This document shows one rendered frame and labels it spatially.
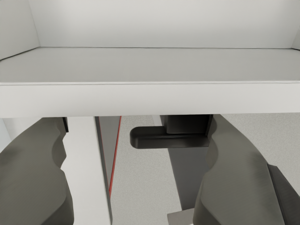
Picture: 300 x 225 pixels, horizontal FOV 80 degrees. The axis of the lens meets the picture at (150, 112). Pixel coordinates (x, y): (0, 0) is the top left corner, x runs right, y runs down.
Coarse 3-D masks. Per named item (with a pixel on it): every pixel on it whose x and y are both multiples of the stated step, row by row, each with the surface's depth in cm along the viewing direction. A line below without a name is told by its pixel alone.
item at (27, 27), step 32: (0, 0) 11; (32, 0) 14; (64, 0) 14; (96, 0) 14; (128, 0) 14; (160, 0) 14; (192, 0) 15; (224, 0) 15; (256, 0) 15; (288, 0) 15; (0, 32) 11; (32, 32) 14; (64, 32) 15; (96, 32) 15; (128, 32) 15; (160, 32) 16; (192, 32) 16; (224, 32) 16; (256, 32) 16; (288, 32) 16
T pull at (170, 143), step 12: (168, 120) 11; (180, 120) 11; (192, 120) 11; (204, 120) 11; (132, 132) 12; (144, 132) 12; (156, 132) 12; (168, 132) 12; (180, 132) 12; (192, 132) 12; (204, 132) 12; (132, 144) 12; (144, 144) 12; (156, 144) 12; (168, 144) 12; (180, 144) 12; (192, 144) 12; (204, 144) 12
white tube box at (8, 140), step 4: (0, 120) 26; (0, 124) 26; (4, 124) 27; (0, 128) 26; (4, 128) 27; (0, 132) 26; (4, 132) 27; (0, 136) 26; (4, 136) 27; (8, 136) 28; (0, 140) 26; (4, 140) 27; (8, 140) 28; (0, 144) 26; (4, 144) 27; (0, 148) 26; (0, 152) 26
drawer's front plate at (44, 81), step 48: (48, 48) 15; (96, 48) 16; (144, 48) 16; (192, 48) 16; (240, 48) 17; (288, 48) 17; (0, 96) 8; (48, 96) 8; (96, 96) 8; (144, 96) 8; (192, 96) 9; (240, 96) 9; (288, 96) 9
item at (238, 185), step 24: (216, 120) 10; (216, 144) 9; (240, 144) 9; (216, 168) 7; (240, 168) 7; (264, 168) 7; (216, 192) 6; (240, 192) 6; (264, 192) 6; (216, 216) 6; (240, 216) 6; (264, 216) 6
